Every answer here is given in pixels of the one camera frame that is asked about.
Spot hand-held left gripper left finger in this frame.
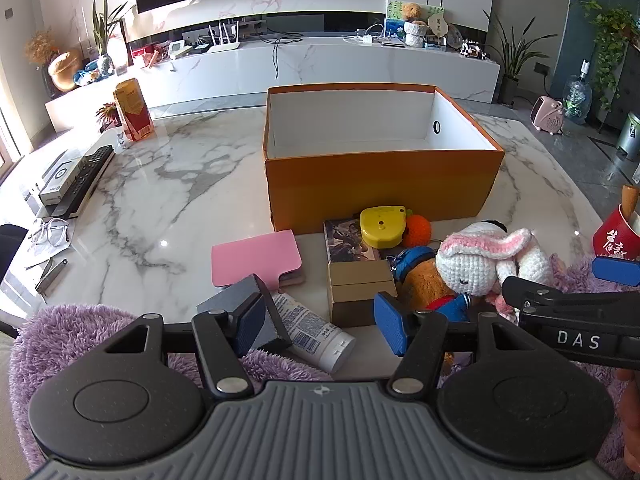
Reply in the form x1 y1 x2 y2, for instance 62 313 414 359
102 290 266 400

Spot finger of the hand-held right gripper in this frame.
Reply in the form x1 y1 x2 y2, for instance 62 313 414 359
591 256 640 288
502 276 601 313

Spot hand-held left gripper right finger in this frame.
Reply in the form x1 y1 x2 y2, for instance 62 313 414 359
374 292 538 395

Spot dark grey gift box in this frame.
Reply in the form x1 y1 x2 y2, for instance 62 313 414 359
196 274 293 358

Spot bear plush blue outfit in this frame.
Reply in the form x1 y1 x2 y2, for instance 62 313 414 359
390 246 481 322

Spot white crochet bunny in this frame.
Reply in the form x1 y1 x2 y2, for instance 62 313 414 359
435 225 556 311

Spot white lotion tube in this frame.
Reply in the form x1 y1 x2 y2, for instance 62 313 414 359
270 292 357 373

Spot pink wallet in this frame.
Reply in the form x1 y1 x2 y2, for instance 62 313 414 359
211 230 306 293

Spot white black round plush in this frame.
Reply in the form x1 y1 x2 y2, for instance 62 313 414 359
467 218 508 236

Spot orange crochet tangerine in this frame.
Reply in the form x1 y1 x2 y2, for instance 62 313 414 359
402 212 433 247

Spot yellow plastic case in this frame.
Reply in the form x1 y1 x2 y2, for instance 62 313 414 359
360 205 407 250

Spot orange cardboard box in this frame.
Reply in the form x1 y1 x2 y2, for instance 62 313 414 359
263 85 506 235

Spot person's right hand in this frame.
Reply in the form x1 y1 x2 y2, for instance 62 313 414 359
616 367 640 461

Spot red cup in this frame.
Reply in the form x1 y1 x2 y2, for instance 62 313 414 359
592 185 640 263

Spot metal trash can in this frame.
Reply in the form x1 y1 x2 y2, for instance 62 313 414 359
616 111 640 161

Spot pink heater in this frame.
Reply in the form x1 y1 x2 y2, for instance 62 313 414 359
530 96 566 136

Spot water jug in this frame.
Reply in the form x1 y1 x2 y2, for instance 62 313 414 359
562 60 593 123

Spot purple fuzzy blanket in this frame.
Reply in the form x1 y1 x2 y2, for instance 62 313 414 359
9 255 640 471

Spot metal nail clipper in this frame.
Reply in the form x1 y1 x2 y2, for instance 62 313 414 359
34 258 68 296

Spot black remote control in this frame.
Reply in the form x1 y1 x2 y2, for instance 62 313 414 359
60 145 116 217

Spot eyeglasses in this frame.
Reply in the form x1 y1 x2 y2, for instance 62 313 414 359
27 217 71 247

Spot hanging vine plant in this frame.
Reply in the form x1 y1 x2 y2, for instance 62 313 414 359
580 0 640 111

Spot potted leafy plant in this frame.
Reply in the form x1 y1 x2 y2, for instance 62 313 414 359
482 10 538 107

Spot white device box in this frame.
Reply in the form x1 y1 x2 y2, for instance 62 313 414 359
39 156 83 206

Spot orange drink bottle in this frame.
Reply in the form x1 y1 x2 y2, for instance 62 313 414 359
113 78 155 142

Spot small red plant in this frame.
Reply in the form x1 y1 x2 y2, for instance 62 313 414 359
95 102 121 128

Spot black chair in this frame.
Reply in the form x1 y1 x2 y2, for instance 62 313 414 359
0 224 30 263

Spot white marble TV cabinet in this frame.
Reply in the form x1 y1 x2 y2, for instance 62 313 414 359
45 35 501 133

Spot white router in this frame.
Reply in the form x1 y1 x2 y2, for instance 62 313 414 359
206 19 242 55

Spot small painting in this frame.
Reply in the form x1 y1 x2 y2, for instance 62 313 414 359
385 0 446 41

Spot golden vase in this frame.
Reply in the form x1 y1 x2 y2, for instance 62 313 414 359
47 50 83 92

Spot green plant in vase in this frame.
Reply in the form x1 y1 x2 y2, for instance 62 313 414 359
91 0 132 78

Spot dried flower bunch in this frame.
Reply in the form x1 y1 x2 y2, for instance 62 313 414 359
24 27 58 66

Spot black cable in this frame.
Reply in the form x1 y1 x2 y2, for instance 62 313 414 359
260 30 303 80

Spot picture frame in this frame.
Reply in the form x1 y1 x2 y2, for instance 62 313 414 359
112 17 130 68

